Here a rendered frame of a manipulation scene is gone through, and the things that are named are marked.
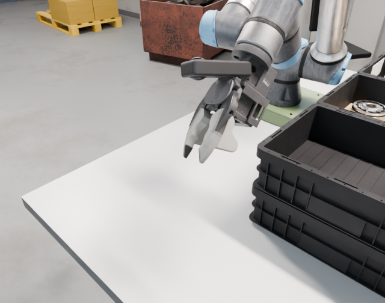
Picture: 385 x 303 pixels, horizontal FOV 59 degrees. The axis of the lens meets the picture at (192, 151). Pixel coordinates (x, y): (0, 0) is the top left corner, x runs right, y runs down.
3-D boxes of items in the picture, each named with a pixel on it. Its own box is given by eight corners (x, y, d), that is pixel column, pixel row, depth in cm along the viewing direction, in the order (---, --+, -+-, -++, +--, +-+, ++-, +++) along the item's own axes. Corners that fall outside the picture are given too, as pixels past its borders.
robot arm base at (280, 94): (254, 97, 137) (257, 73, 131) (277, 86, 145) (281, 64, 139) (284, 111, 127) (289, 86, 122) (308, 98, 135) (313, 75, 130)
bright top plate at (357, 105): (349, 110, 106) (349, 108, 106) (357, 98, 113) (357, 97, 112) (384, 119, 101) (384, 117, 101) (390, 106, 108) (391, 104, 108)
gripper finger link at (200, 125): (205, 169, 62) (233, 126, 61) (179, 154, 59) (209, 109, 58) (198, 163, 65) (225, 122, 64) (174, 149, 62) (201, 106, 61)
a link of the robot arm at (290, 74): (275, 65, 137) (281, 31, 129) (309, 73, 131) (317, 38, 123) (264, 76, 129) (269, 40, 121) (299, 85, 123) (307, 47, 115)
